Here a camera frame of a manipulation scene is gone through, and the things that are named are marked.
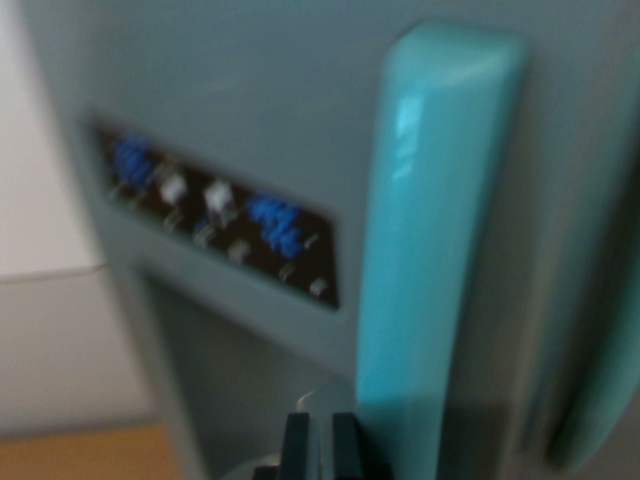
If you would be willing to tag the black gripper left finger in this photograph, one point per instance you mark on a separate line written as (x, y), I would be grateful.
(296, 445)

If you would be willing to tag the black temperature display panel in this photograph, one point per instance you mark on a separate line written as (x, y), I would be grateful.
(225, 225)

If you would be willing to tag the grey fridge door without display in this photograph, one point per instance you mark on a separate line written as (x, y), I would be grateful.
(627, 150)

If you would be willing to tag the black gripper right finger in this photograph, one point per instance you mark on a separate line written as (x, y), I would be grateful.
(345, 445)

